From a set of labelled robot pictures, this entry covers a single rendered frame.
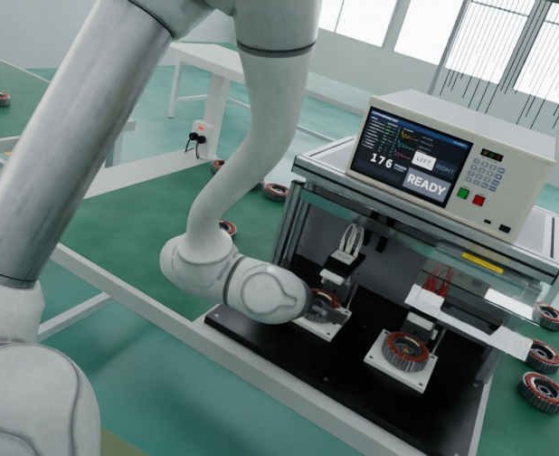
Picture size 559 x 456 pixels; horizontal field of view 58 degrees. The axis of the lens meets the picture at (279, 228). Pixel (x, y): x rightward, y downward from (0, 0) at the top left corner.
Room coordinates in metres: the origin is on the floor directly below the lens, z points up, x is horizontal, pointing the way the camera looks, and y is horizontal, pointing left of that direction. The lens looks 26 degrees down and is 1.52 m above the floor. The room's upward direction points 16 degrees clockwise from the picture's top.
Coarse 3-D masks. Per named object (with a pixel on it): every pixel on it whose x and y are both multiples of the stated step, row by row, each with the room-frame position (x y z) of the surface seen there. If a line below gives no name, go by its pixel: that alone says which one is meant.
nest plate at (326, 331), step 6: (342, 312) 1.13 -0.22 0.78; (348, 312) 1.14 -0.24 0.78; (300, 318) 1.05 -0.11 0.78; (306, 318) 1.05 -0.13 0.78; (300, 324) 1.03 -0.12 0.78; (306, 324) 1.03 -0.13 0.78; (312, 324) 1.04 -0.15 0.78; (318, 324) 1.05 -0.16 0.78; (324, 324) 1.05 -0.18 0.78; (330, 324) 1.06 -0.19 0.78; (336, 324) 1.07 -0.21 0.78; (312, 330) 1.02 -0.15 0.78; (318, 330) 1.02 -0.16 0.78; (324, 330) 1.03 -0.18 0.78; (330, 330) 1.03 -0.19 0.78; (336, 330) 1.04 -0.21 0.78; (324, 336) 1.01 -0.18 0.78; (330, 336) 1.01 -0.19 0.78
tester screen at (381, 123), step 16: (368, 128) 1.24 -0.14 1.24; (384, 128) 1.23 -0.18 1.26; (400, 128) 1.22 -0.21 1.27; (416, 128) 1.20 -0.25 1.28; (368, 144) 1.24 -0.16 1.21; (384, 144) 1.22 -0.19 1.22; (400, 144) 1.21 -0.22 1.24; (416, 144) 1.20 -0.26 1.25; (432, 144) 1.18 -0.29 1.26; (448, 144) 1.17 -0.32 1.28; (464, 144) 1.16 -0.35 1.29; (368, 160) 1.23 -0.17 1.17; (400, 160) 1.21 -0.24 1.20; (448, 160) 1.17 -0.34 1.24; (384, 176) 1.21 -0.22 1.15; (416, 192) 1.18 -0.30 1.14; (448, 192) 1.16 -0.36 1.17
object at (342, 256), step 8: (336, 248) 1.21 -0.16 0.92; (344, 248) 1.27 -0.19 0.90; (328, 256) 1.15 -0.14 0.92; (336, 256) 1.16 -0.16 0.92; (344, 256) 1.17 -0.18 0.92; (352, 256) 1.19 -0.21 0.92; (360, 256) 1.25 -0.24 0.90; (328, 264) 1.15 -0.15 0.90; (336, 264) 1.14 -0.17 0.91; (344, 264) 1.14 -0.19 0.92; (352, 264) 1.15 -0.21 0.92; (360, 264) 1.23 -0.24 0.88; (320, 272) 1.13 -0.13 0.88; (328, 272) 1.14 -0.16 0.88; (336, 272) 1.14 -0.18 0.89; (344, 272) 1.13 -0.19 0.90; (352, 272) 1.17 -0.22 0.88; (336, 280) 1.11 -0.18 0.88; (344, 280) 1.14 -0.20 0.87
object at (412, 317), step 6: (414, 312) 1.06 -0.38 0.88; (420, 312) 1.05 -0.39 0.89; (408, 318) 1.04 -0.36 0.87; (414, 318) 1.04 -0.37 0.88; (420, 318) 1.04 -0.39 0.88; (426, 318) 1.05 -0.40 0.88; (432, 318) 1.04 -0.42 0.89; (420, 324) 1.03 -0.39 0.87; (426, 324) 1.03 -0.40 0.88; (432, 324) 1.04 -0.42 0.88
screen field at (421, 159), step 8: (416, 152) 1.19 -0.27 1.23; (416, 160) 1.19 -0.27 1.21; (424, 160) 1.18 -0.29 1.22; (432, 160) 1.18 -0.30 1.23; (440, 160) 1.17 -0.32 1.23; (432, 168) 1.18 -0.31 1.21; (440, 168) 1.17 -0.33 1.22; (448, 168) 1.16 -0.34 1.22; (456, 168) 1.16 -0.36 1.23; (448, 176) 1.16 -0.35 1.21
